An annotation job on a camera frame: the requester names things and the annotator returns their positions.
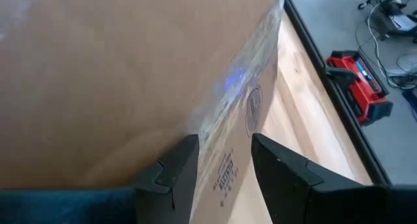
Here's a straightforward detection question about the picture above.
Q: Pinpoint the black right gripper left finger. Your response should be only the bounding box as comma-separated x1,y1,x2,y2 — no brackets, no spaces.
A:
0,133,200,224

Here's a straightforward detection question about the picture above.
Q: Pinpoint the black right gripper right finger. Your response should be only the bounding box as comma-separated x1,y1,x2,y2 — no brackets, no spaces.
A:
251,133,417,224

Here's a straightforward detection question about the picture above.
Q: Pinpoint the taped brown cardboard box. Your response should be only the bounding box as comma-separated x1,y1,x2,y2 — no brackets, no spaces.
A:
0,0,286,224

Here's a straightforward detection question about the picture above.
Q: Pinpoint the red black jobsite radio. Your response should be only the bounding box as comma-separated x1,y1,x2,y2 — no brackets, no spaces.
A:
325,49,394,126

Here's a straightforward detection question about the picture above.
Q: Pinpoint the black floor equipment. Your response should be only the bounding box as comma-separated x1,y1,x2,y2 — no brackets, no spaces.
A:
357,0,417,42

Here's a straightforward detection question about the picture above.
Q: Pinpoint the black floor cable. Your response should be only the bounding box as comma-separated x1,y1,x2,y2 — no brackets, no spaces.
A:
354,2,417,90

